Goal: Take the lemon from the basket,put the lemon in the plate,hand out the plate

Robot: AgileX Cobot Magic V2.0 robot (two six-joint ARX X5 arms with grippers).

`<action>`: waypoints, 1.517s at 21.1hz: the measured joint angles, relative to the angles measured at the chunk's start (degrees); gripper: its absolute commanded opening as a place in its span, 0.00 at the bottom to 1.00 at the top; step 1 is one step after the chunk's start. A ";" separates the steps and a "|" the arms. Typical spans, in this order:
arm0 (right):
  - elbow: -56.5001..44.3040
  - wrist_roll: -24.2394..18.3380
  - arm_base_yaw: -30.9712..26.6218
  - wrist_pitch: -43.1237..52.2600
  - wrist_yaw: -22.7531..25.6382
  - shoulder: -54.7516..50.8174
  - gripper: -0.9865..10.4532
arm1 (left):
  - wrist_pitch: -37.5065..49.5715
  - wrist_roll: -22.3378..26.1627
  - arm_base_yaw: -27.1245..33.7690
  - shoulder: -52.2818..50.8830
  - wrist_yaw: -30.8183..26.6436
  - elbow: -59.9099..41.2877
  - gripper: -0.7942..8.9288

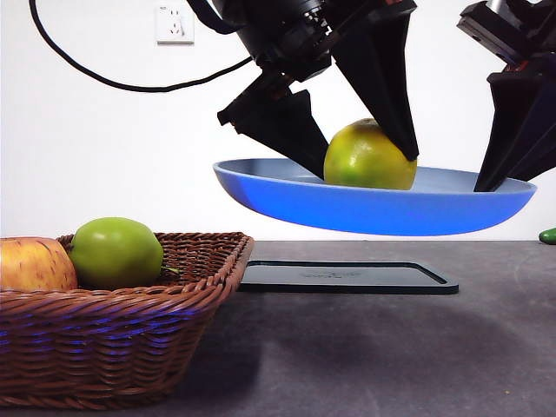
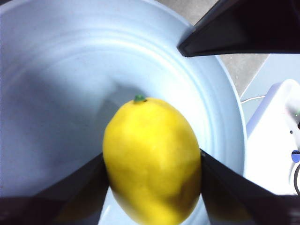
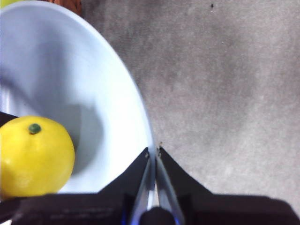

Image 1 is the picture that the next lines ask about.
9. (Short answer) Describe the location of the yellow green lemon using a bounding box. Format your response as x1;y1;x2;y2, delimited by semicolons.
323;117;418;191

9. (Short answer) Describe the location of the blue plate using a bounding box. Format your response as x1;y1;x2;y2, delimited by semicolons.
212;158;539;236

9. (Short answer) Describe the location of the brown wicker basket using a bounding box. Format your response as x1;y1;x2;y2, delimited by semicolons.
0;231;256;410

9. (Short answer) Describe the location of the black flat tray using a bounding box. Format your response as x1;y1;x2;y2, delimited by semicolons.
237;260;460;295

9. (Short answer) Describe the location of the green apple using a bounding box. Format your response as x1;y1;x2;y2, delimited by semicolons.
69;216;180;290

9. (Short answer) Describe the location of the red yellow apple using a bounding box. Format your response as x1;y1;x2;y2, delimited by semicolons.
0;236;79;292

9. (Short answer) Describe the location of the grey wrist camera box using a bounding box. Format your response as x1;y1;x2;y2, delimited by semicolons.
456;0;538;66

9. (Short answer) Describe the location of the thick black cable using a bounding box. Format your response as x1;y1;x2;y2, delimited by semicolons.
185;0;239;35

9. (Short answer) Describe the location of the thin black cable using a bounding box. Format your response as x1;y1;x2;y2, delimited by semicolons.
29;0;254;93

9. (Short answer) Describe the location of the white wall socket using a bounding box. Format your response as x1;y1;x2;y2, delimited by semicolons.
155;3;195;46

